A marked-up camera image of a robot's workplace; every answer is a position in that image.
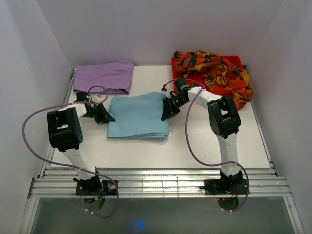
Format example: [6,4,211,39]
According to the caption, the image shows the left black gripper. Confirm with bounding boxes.
[82,102,114,124]

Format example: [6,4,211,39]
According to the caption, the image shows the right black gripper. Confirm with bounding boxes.
[161,96,188,121]

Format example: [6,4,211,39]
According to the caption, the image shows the light blue trousers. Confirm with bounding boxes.
[107,92,169,140]

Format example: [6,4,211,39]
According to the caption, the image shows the orange camouflage trousers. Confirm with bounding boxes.
[173,50,254,111]

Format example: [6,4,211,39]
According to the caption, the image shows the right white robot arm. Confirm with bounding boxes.
[161,78,243,194]

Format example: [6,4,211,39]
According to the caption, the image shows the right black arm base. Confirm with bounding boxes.
[199,178,249,212]

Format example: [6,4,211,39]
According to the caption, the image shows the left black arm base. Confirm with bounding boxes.
[73,176,117,211]

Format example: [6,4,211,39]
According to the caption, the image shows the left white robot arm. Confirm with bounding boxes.
[47,92,115,195]

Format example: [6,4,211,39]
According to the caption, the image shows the folded purple trousers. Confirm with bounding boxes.
[73,60,134,96]

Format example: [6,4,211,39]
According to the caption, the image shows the red plastic tray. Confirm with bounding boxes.
[170,55,243,91]

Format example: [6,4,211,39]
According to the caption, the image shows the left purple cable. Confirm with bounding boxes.
[21,85,120,218]

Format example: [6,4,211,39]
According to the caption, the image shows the purple cable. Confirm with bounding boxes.
[163,78,250,213]
[21,85,120,218]

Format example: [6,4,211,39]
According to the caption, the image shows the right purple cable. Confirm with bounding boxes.
[163,78,250,213]

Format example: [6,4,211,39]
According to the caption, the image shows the aluminium rail frame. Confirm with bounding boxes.
[20,63,305,234]

